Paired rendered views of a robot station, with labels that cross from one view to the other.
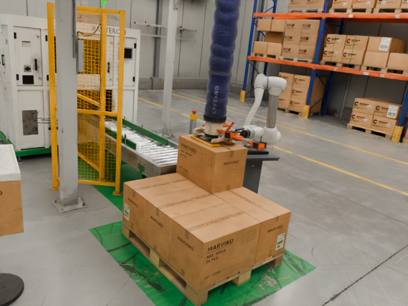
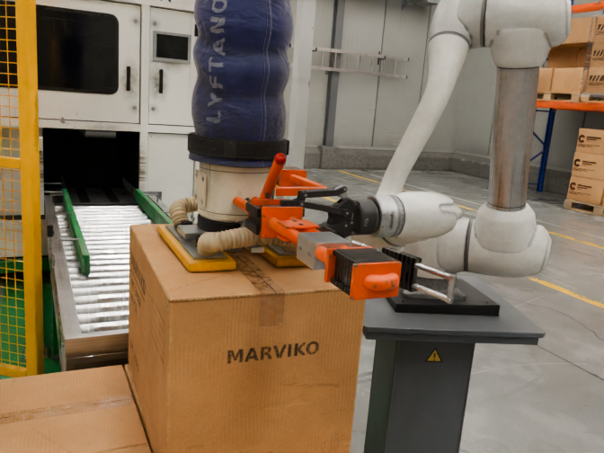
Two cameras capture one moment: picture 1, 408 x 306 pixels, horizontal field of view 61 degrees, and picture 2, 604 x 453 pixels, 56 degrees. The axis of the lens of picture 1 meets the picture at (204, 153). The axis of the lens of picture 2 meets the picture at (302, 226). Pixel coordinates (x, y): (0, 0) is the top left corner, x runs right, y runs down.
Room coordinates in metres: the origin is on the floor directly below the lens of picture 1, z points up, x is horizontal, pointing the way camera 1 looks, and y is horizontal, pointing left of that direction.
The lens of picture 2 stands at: (2.12, -0.57, 1.30)
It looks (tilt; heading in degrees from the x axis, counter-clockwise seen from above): 12 degrees down; 15
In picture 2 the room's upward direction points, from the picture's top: 4 degrees clockwise
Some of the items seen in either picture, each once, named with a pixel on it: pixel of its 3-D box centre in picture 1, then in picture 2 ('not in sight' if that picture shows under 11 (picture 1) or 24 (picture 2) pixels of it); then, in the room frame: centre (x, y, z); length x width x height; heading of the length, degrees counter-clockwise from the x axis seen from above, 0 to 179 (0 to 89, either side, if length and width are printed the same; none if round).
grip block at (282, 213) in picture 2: (231, 135); (274, 217); (3.16, -0.23, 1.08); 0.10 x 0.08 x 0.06; 130
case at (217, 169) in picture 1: (210, 160); (227, 330); (3.33, -0.07, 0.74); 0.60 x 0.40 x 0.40; 39
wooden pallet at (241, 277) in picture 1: (199, 241); not in sight; (2.91, -0.05, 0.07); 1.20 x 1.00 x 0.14; 41
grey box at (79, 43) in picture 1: (78, 55); not in sight; (3.57, 1.35, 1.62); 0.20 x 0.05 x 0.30; 41
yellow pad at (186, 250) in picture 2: (204, 139); (193, 239); (3.28, 0.00, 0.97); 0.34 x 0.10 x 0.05; 40
